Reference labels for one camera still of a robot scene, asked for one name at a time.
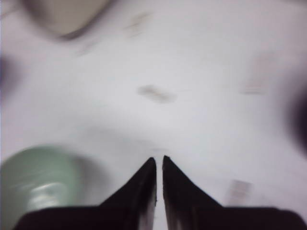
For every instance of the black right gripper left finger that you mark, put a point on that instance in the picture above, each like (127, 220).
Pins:
(132, 206)

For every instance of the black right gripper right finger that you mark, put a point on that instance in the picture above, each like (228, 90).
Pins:
(182, 197)

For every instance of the green plastic bowl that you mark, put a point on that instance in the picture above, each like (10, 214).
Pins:
(37, 178)

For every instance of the cream two-slot toaster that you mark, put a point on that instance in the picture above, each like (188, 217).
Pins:
(64, 18)

